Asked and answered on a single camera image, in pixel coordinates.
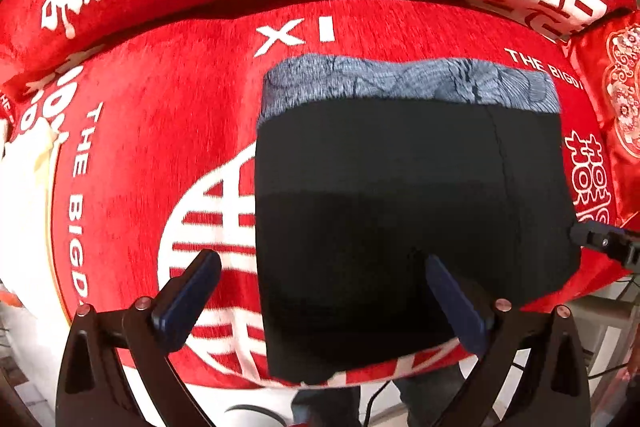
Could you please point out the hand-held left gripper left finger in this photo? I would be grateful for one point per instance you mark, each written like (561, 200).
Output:
(190, 294)

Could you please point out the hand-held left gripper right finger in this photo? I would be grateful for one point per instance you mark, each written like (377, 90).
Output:
(457, 307)

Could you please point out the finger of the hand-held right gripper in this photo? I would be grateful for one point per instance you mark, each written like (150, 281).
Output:
(595, 238)

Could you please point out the black pants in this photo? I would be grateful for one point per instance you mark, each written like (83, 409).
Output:
(400, 207)

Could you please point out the red embroidered pillow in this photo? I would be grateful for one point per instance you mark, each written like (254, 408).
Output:
(617, 107)

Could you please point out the red printed sofa cover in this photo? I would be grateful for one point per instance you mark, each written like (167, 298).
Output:
(150, 132)

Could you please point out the white cloth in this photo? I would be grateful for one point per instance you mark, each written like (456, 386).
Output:
(25, 207)

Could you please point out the grey patterned cloth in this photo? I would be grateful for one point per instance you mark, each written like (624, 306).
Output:
(350, 79)

